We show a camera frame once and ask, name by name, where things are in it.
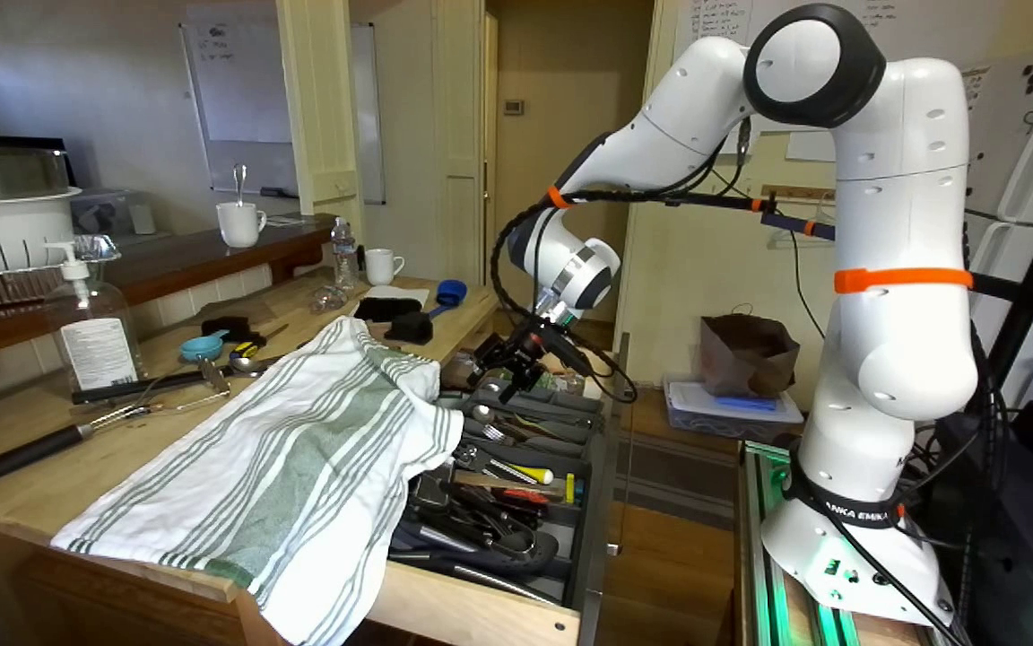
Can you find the black equipment case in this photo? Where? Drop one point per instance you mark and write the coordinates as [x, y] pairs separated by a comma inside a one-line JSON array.
[[1030, 541]]

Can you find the black crumpled cloth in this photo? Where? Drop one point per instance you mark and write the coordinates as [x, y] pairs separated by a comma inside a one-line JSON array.
[[411, 328]]

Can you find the clear pump soap bottle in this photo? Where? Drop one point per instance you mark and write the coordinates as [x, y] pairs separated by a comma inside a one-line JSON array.
[[98, 345]]

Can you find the clear plastic water bottle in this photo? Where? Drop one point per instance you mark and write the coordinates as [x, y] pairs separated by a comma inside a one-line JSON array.
[[344, 271]]

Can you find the red plastic tool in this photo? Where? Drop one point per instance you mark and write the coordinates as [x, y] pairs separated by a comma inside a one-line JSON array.
[[521, 495]]

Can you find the brown cardboard box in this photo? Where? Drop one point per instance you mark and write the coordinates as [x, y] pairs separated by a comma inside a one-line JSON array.
[[748, 357]]

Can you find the stainless steel bowl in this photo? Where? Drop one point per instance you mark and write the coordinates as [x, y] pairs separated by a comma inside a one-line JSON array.
[[1, 167]]

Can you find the grey paper stack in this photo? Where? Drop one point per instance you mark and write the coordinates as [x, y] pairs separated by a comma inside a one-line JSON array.
[[725, 411]]

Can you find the white green striped towel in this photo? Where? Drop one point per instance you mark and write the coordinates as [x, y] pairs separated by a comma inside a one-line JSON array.
[[290, 480]]

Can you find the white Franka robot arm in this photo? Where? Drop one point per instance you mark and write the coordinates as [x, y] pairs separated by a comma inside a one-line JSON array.
[[900, 337]]

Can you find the white ceramic mug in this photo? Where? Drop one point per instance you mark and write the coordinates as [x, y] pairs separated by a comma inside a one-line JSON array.
[[382, 268], [235, 224]]

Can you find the blue ladle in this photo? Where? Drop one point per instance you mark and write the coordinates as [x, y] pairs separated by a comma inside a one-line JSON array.
[[453, 294]]

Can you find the black camera mount rod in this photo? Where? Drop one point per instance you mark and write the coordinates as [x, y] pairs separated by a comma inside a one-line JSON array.
[[805, 224]]

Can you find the wooden interior door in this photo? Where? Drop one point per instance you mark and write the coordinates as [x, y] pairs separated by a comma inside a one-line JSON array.
[[540, 130]]

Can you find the cream cabinet door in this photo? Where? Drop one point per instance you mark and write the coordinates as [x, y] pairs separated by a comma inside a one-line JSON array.
[[319, 109]]

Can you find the wooden ledge shelf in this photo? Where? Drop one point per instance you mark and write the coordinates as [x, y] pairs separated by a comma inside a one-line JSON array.
[[180, 255]]

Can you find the teal measuring cup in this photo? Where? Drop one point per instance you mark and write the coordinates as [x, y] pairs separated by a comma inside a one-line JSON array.
[[203, 351]]

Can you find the grey cutlery tray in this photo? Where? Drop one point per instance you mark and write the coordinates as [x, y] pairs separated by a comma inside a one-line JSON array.
[[559, 416]]

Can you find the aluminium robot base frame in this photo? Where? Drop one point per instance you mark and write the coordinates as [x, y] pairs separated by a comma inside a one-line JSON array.
[[768, 563]]

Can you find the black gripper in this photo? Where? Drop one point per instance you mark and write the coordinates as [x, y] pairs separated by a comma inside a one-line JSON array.
[[529, 351]]

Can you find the wall whiteboard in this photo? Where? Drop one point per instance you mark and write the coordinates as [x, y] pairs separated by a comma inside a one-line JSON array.
[[235, 77]]

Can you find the black pouch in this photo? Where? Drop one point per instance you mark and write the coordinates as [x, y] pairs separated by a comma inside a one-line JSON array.
[[386, 309]]

